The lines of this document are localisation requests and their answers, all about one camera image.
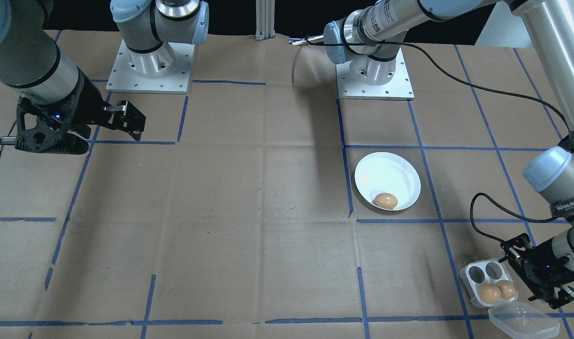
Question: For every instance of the brown egg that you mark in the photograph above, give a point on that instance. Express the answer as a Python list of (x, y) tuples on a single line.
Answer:
[(489, 294), (508, 289), (386, 201)]

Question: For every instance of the clear plastic egg box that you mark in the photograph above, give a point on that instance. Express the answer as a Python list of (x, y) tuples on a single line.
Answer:
[(470, 282)]

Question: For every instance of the white round plate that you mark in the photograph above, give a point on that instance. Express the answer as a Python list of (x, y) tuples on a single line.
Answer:
[(385, 174)]

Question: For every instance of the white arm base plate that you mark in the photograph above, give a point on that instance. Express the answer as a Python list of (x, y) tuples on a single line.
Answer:
[(376, 89), (150, 80)]

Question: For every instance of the aluminium extrusion post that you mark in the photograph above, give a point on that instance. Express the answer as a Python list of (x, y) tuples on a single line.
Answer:
[(266, 19)]

